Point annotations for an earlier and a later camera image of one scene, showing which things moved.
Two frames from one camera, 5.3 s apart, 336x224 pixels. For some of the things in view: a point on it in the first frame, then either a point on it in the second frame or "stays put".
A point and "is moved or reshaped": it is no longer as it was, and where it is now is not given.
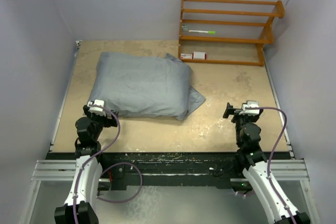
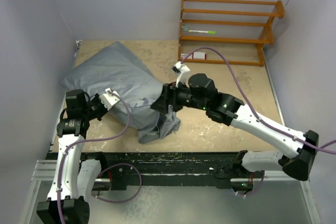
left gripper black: [108, 122] -> [97, 99]
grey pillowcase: [144, 85] is moved or reshaped
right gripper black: [230, 110] -> [168, 96]
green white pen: [212, 32] stays put
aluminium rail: [54, 170] stays put
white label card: [186, 56] stays put
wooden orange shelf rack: [227, 31] stays put
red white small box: [199, 55] stays put
